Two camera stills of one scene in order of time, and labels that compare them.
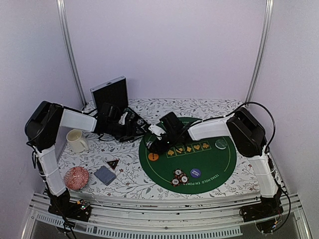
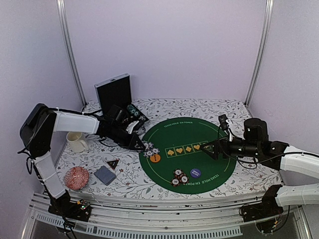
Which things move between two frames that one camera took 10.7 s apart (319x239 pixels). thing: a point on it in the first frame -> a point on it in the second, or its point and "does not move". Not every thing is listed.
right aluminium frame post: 262,50 does not move
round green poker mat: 195,167 does not move
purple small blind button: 195,173 does not move
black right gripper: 159,148 -> 217,143
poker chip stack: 130,115 -> 133,110
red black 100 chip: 178,172 does not move
